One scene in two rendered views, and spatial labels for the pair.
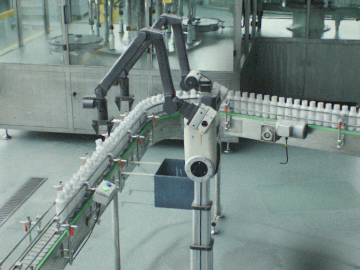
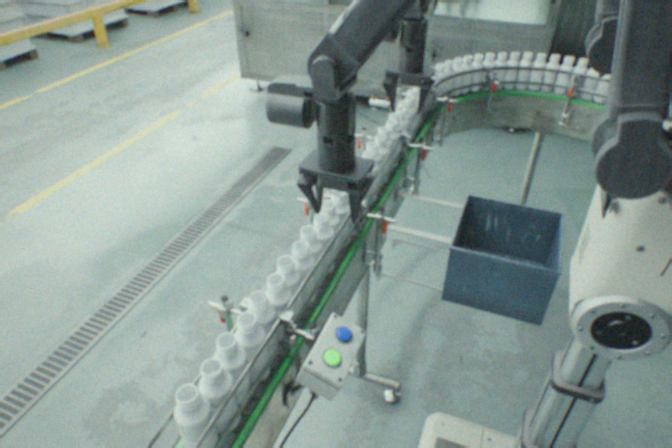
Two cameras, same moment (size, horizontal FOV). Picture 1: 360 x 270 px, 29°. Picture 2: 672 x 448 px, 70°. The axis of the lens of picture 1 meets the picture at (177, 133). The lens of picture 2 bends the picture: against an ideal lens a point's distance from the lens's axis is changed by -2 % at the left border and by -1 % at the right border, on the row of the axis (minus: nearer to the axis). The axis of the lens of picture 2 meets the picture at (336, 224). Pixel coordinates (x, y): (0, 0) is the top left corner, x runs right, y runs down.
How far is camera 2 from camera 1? 2.93 m
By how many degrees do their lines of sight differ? 20
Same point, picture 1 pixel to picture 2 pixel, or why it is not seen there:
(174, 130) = (473, 120)
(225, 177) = (513, 169)
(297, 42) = not seen: outside the picture
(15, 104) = (266, 51)
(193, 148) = (625, 279)
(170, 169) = (475, 214)
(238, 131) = (582, 131)
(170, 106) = (637, 165)
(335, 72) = not seen: hidden behind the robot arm
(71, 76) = (330, 20)
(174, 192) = (489, 284)
